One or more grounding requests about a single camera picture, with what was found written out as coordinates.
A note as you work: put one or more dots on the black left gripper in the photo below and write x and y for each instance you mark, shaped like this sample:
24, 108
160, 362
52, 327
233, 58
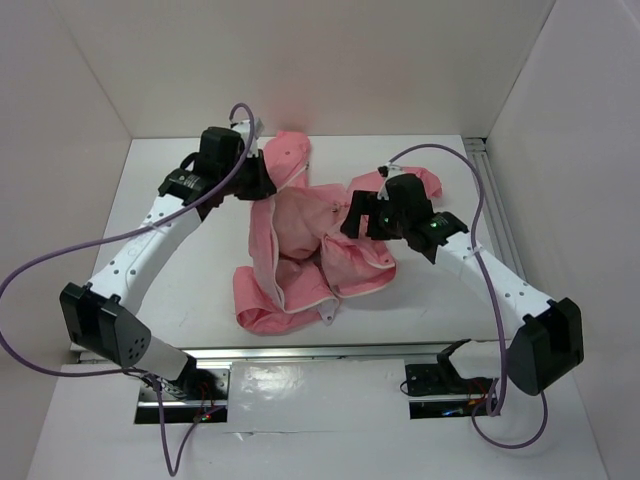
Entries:
262, 186

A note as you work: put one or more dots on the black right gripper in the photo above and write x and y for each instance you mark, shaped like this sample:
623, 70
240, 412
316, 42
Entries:
361, 204

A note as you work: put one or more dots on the pink zip-up jacket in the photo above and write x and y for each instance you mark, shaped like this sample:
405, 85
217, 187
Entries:
302, 265

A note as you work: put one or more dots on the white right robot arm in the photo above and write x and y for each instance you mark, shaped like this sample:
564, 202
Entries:
540, 339

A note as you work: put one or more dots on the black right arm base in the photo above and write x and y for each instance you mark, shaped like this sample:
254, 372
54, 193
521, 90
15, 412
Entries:
436, 391

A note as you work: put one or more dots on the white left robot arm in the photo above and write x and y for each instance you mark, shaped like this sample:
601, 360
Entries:
101, 315

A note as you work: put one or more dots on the aluminium right side rail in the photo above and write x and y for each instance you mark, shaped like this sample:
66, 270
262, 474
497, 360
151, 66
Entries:
498, 225

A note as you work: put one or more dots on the aluminium rail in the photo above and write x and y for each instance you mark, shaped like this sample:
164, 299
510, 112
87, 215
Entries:
498, 225
322, 352

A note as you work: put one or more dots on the aluminium front rail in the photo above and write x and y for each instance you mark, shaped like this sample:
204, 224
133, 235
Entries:
322, 352

